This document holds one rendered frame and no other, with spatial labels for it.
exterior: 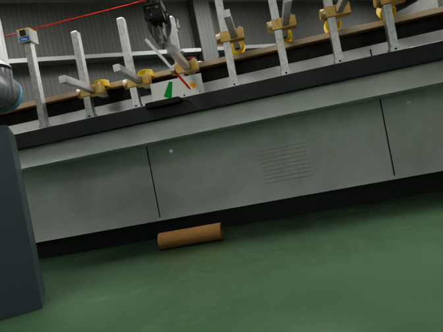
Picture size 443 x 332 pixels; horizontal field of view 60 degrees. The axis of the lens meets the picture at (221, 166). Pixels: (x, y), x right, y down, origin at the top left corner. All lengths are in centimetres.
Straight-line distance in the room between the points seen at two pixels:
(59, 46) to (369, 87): 557
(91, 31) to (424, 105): 566
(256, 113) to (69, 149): 98
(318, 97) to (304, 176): 43
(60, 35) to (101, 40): 63
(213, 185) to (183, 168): 19
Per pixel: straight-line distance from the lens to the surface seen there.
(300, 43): 211
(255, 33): 793
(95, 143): 208
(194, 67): 194
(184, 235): 182
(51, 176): 244
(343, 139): 211
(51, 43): 686
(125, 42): 207
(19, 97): 174
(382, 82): 197
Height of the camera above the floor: 34
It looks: level
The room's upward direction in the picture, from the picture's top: 11 degrees counter-clockwise
